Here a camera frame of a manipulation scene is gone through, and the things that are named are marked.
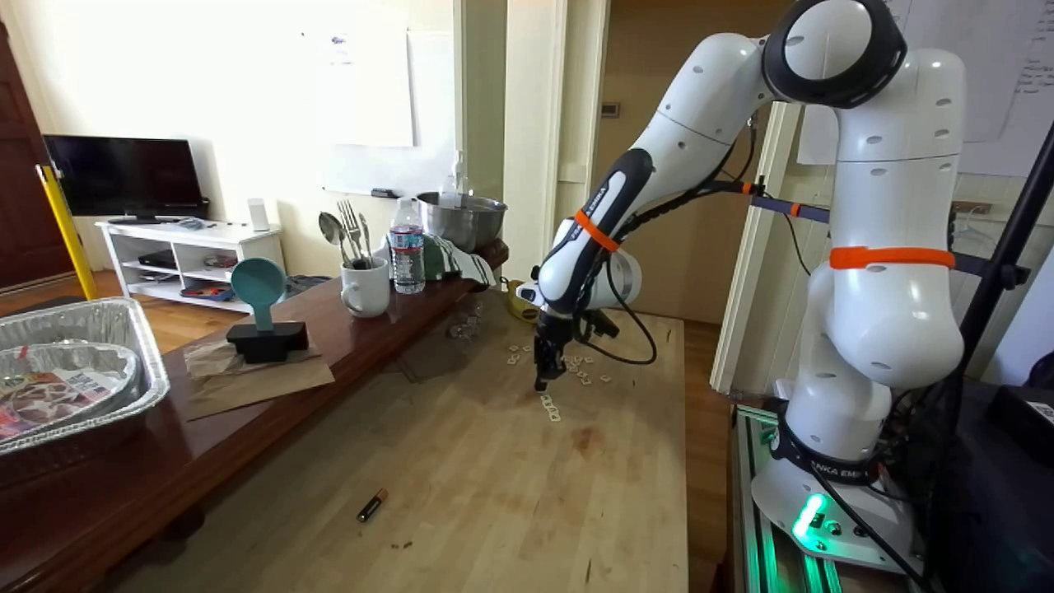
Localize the yellow stick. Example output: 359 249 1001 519
31 160 101 303

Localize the white leaning board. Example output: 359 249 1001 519
709 99 805 399

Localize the teal plastic scoop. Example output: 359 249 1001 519
227 255 293 332

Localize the white television shelf unit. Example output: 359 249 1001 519
94 213 289 319

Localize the black scoop base block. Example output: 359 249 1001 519
222 319 314 366

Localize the white ceramic mug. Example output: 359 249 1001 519
335 257 395 323

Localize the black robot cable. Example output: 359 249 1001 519
569 112 770 374

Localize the large aluminium foil tray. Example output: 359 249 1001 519
0 295 174 460

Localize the black tripod pole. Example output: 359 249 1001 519
917 116 1054 593

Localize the brown paper sheet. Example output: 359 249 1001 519
174 327 340 424

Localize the metal fork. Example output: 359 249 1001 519
335 197 376 268

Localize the large metal bowl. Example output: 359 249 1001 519
417 188 510 255

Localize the small aluminium foil pan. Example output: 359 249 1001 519
0 337 142 444

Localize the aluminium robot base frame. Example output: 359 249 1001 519
729 399 936 593

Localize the dark brown wooden counter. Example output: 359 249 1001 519
0 238 512 593

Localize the metal spoon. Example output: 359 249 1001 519
317 208 352 270

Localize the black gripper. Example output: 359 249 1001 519
529 307 624 397

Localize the black flat screen television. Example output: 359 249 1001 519
39 131 213 225

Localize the white wall whiteboard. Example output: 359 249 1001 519
286 17 420 154

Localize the green striped white towel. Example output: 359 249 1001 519
433 233 500 290

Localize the clear plastic water bottle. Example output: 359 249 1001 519
386 196 431 300

